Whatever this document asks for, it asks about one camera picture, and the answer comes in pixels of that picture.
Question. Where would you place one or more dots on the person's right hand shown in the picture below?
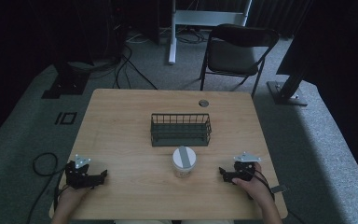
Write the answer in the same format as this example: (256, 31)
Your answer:
(254, 186)

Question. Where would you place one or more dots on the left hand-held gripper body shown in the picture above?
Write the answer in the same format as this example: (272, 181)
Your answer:
(76, 179)

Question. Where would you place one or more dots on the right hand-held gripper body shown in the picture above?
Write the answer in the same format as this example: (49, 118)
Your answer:
(245, 169)

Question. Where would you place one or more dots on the person's left hand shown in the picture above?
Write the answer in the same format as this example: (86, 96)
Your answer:
(74, 194)

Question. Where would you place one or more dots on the black flat stand base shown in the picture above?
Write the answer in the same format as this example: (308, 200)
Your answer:
(66, 84)

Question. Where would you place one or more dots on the black folding chair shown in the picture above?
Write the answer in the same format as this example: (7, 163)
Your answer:
(233, 57)

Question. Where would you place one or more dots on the white lidded cup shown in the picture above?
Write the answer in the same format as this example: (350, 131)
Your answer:
(184, 160)

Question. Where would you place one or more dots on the round grey table grommet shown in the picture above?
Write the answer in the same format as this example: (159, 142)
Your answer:
(203, 103)

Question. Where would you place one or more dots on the black slanted stand with base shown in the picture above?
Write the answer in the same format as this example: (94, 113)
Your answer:
(287, 91)

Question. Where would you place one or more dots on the white metal desk frame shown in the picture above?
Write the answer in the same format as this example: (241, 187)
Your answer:
(199, 18)

